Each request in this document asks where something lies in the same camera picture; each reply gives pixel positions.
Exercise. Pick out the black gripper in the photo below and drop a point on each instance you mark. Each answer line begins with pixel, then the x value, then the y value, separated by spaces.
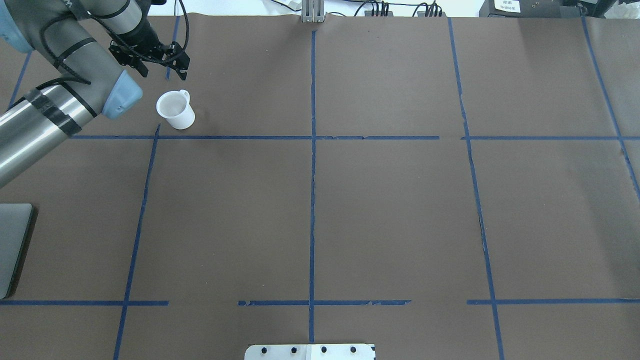
pixel 140 38

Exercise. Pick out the grey closed laptop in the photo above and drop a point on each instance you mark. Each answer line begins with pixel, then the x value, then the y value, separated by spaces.
pixel 15 223

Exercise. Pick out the black computer box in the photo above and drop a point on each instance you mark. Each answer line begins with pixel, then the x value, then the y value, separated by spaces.
pixel 543 9

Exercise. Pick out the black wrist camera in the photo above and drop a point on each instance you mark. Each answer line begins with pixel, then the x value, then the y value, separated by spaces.
pixel 126 58

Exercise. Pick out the white plastic cup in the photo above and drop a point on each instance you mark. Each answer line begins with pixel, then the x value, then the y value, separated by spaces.
pixel 175 108

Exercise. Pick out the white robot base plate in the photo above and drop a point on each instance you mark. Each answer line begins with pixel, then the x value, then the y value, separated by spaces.
pixel 331 351

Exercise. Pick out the grey aluminium frame post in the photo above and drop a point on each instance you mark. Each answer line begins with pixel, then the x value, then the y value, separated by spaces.
pixel 313 11

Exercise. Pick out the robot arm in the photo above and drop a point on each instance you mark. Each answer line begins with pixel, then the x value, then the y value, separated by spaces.
pixel 91 44

